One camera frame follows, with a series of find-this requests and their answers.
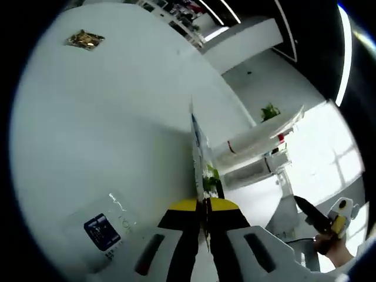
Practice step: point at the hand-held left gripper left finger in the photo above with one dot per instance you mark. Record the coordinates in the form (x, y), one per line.
(182, 235)

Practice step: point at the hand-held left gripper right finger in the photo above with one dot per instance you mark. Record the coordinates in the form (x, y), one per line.
(232, 229)

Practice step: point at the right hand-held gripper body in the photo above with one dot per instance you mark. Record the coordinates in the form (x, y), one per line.
(343, 210)

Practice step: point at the green black skincare sachet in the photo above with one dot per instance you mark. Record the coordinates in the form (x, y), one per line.
(212, 176)

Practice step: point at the clear skincare sachet blue label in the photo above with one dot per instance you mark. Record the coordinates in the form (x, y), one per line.
(101, 232)

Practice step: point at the white blue-print skincare sachet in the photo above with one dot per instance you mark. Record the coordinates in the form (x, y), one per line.
(199, 141)

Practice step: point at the gold skincare sachet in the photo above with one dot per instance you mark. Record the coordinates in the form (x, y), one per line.
(85, 40)

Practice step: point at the person's right hand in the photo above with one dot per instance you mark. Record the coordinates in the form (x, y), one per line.
(337, 252)

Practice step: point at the potted green plant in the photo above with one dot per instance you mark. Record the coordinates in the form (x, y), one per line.
(270, 113)

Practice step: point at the ceiling light strip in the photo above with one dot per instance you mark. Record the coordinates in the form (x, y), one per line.
(345, 58)

